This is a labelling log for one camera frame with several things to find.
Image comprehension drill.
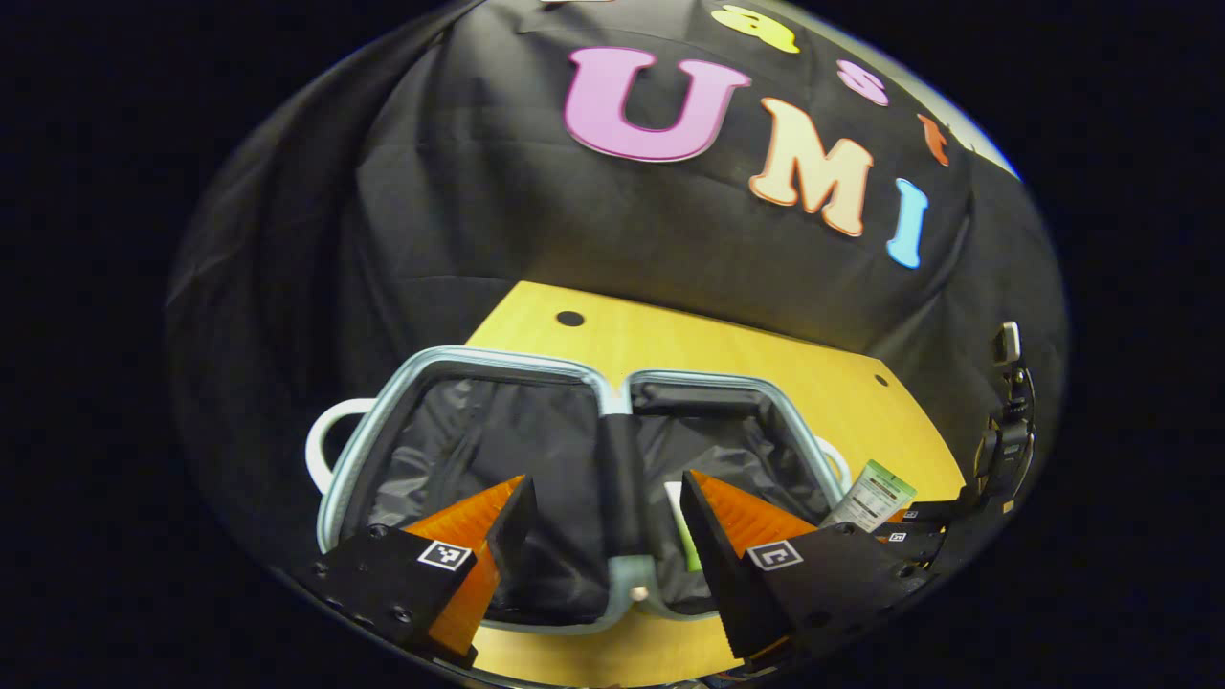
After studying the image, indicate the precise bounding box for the white green skin care bottle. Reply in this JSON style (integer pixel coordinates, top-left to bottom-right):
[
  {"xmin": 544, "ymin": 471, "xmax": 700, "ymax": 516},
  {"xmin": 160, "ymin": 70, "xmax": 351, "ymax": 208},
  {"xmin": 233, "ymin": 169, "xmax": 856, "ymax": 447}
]
[{"xmin": 665, "ymin": 481, "xmax": 704, "ymax": 572}]

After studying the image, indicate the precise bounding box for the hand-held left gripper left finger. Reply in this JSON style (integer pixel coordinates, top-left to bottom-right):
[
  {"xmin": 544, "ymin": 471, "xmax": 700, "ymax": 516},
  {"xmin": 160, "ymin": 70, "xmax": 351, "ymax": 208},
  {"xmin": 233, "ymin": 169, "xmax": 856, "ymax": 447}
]
[{"xmin": 297, "ymin": 476, "xmax": 539, "ymax": 668}]

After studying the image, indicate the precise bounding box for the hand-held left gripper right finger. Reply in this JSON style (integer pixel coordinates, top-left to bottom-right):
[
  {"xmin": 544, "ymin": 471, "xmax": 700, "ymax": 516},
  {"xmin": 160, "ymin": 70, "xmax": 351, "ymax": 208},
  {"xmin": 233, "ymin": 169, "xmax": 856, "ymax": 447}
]
[{"xmin": 679, "ymin": 469, "xmax": 944, "ymax": 671}]

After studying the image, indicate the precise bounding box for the black backdrop cloth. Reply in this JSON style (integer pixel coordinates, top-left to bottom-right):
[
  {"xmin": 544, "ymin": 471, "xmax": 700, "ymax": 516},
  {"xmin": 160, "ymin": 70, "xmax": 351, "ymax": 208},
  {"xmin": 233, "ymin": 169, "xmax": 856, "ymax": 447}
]
[{"xmin": 163, "ymin": 0, "xmax": 1068, "ymax": 613}]

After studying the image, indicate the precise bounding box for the white green skin care tube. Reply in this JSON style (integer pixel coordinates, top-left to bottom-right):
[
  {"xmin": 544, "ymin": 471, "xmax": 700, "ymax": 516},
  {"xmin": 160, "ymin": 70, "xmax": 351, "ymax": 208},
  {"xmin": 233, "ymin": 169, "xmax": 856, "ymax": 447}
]
[{"xmin": 818, "ymin": 459, "xmax": 918, "ymax": 532}]

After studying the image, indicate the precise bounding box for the white quilted suitcase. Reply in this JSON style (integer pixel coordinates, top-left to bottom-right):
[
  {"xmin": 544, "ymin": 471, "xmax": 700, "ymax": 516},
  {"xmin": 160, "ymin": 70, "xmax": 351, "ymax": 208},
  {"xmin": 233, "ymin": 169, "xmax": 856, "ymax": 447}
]
[{"xmin": 304, "ymin": 344, "xmax": 853, "ymax": 637}]

